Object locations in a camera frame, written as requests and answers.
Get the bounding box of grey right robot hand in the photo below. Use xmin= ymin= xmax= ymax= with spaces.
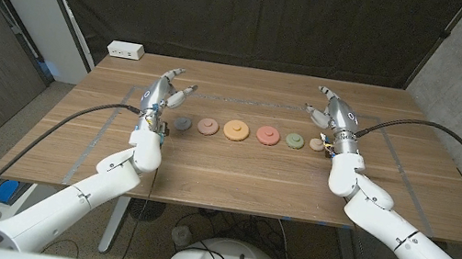
xmin=298 ymin=84 xmax=369 ymax=158

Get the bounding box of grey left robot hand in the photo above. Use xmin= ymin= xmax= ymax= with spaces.
xmin=135 ymin=62 xmax=201 ymax=140

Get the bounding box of coral red toy ring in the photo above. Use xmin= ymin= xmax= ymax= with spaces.
xmin=254 ymin=123 xmax=282 ymax=148

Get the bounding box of white power strip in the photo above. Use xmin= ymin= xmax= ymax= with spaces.
xmin=105 ymin=39 xmax=147 ymax=62

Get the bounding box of black round floor fan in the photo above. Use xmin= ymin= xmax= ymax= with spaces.
xmin=127 ymin=197 xmax=167 ymax=226

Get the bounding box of black backdrop stand pole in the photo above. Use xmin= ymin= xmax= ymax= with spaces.
xmin=402 ymin=0 xmax=462 ymax=99
xmin=6 ymin=0 xmax=107 ymax=74

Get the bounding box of black backdrop curtain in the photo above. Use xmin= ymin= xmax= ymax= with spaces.
xmin=17 ymin=0 xmax=462 ymax=123

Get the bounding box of white table leg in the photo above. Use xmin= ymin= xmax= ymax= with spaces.
xmin=97 ymin=193 xmax=133 ymax=256

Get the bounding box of grey round floor object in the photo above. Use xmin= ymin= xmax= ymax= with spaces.
xmin=169 ymin=224 xmax=194 ymax=249

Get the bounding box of small grey-blue toy ring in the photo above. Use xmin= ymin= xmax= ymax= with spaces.
xmin=172 ymin=114 xmax=194 ymax=133

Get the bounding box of small cream toy ring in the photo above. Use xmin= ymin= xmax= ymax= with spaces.
xmin=308 ymin=137 xmax=327 ymax=153

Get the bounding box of sage green toy ring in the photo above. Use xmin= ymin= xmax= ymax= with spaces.
xmin=284 ymin=131 xmax=307 ymax=152

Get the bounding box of dusty pink toy ring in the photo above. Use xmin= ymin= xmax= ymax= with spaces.
xmin=196 ymin=116 xmax=221 ymax=139

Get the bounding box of large orange toy ring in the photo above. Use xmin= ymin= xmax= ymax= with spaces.
xmin=221 ymin=118 xmax=253 ymax=144

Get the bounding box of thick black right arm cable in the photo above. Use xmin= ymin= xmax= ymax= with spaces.
xmin=346 ymin=109 xmax=462 ymax=205

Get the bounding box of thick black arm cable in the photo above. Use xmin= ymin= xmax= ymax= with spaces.
xmin=346 ymin=109 xmax=462 ymax=205
xmin=0 ymin=84 xmax=142 ymax=259

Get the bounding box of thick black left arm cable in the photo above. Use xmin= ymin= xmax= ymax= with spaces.
xmin=0 ymin=84 xmax=142 ymax=259

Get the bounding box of black floor cable tangle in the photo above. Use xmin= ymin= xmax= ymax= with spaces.
xmin=168 ymin=203 xmax=324 ymax=259

